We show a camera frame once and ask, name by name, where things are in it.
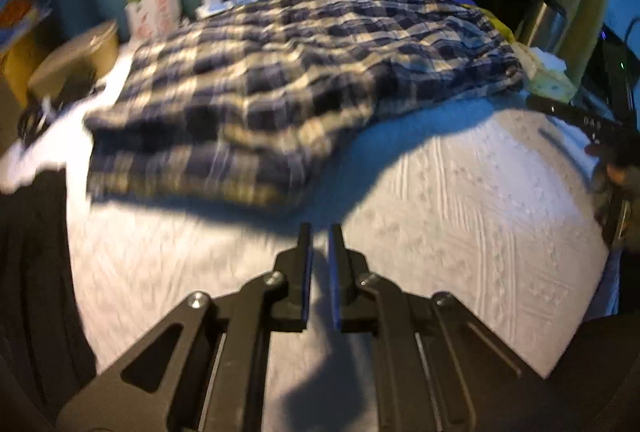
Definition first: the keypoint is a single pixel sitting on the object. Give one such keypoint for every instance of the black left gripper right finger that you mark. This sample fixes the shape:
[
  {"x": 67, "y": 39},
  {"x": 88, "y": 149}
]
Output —
[{"x": 352, "y": 309}]

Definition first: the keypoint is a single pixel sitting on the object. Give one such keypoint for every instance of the blue plaid pants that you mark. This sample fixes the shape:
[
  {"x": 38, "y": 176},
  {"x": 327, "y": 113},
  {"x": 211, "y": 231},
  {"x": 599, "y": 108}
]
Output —
[{"x": 248, "y": 106}]

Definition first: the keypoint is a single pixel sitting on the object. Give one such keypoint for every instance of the tissue pack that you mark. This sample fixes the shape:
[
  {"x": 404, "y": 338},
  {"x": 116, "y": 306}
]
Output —
[{"x": 545, "y": 74}]

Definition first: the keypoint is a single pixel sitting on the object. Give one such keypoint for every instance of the snack chip bag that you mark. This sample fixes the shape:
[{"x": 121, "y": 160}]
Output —
[{"x": 19, "y": 18}]

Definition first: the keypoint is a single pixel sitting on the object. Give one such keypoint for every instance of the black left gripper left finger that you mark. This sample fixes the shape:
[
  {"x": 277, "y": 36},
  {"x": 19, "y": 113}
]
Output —
[{"x": 291, "y": 309}]

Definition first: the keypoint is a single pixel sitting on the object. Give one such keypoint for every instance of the brown lidded plastic box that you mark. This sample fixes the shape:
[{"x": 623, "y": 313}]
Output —
[{"x": 95, "y": 51}]

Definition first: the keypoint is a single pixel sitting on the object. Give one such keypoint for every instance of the steel kettle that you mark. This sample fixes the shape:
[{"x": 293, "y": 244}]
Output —
[{"x": 544, "y": 26}]

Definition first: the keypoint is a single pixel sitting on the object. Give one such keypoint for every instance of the white power strip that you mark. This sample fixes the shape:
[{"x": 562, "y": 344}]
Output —
[{"x": 207, "y": 11}]

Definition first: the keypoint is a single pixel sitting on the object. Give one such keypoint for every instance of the yellow cloth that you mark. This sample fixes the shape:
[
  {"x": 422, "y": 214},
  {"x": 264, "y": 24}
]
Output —
[{"x": 500, "y": 26}]

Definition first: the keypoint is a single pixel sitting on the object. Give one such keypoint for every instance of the white textured table cloth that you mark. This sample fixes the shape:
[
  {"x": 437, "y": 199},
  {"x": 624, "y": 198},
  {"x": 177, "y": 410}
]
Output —
[{"x": 480, "y": 197}]

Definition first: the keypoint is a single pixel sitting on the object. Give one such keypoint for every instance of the green white milk carton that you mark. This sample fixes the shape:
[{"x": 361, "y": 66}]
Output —
[{"x": 150, "y": 19}]

